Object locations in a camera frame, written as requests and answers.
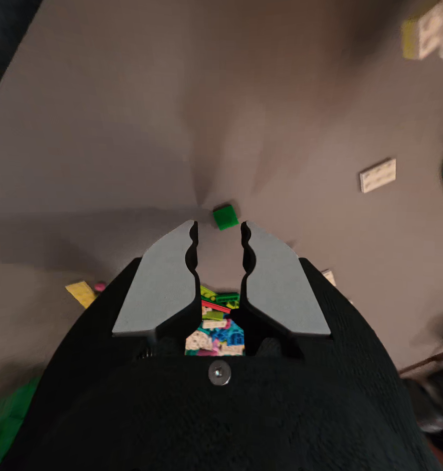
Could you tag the green plastic bin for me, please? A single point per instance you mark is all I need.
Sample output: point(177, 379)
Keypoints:
point(8, 419)

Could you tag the small white lego piece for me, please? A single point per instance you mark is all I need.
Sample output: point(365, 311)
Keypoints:
point(328, 277)

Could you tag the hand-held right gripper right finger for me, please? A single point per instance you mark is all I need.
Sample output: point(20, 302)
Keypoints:
point(280, 294)

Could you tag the yellow lego plate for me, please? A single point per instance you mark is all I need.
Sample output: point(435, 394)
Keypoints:
point(81, 293)

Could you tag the white lego plate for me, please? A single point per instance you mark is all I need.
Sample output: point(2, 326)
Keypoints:
point(378, 176)

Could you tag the yellow white lego assembly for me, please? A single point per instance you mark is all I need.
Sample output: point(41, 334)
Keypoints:
point(429, 35)

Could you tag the small green lego brick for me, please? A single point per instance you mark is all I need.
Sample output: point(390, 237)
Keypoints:
point(225, 218)

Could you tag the pile of mixed lego bricks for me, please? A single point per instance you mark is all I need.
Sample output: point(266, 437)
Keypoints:
point(216, 327)

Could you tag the dark blurred object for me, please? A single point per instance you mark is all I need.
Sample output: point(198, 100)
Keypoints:
point(437, 401)

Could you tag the small pink lego piece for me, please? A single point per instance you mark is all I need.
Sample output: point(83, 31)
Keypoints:
point(100, 286)

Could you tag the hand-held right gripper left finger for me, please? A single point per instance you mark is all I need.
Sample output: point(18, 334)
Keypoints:
point(159, 290)

